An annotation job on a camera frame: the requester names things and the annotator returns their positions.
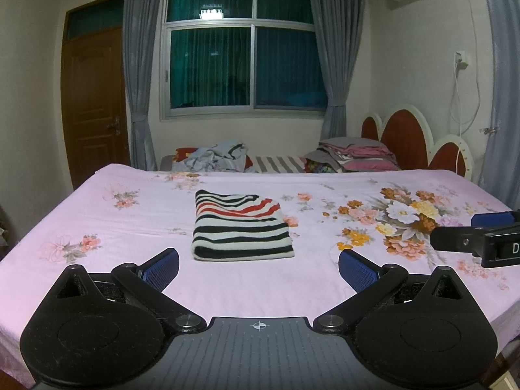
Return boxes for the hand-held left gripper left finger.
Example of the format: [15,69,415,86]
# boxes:
[53,247,208,334]

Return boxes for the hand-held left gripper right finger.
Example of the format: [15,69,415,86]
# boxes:
[313,249,468,334]

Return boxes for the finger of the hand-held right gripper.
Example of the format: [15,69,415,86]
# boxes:
[470,210,520,229]
[430,227,486,258]

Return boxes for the striped knit sweater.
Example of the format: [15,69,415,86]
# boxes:
[191,189,295,261]

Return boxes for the stack of folded clothes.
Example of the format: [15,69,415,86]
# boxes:
[305,137,401,173]

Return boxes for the pile of crumpled light clothes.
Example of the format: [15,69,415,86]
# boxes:
[173,140,256,173]

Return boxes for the pink floral bed sheet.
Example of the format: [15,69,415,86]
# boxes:
[0,163,520,388]

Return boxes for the colourful printed cloth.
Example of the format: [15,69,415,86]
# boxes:
[305,158,340,173]

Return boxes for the white and brown headboard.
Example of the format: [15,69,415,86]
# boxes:
[361,105,474,179]

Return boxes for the blue grey curtain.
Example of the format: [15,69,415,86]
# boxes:
[477,0,520,208]

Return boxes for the grey white striped cloth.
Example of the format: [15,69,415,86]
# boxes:
[250,155,309,173]

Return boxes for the brown wooden door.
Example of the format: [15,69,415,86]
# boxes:
[61,0,133,191]

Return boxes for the sliding glass window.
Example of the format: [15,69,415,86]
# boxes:
[160,0,330,120]

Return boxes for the white power cable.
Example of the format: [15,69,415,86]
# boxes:
[449,0,482,175]

